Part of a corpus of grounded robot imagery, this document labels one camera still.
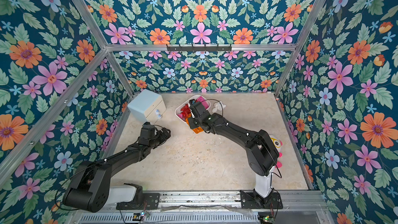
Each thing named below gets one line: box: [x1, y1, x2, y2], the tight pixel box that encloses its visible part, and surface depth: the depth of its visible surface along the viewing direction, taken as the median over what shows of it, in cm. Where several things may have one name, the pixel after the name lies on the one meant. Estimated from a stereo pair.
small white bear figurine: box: [211, 100, 227, 113], surface depth 110 cm
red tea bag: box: [180, 103, 192, 119], surface depth 101 cm
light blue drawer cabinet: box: [126, 88, 167, 125], surface depth 99 cm
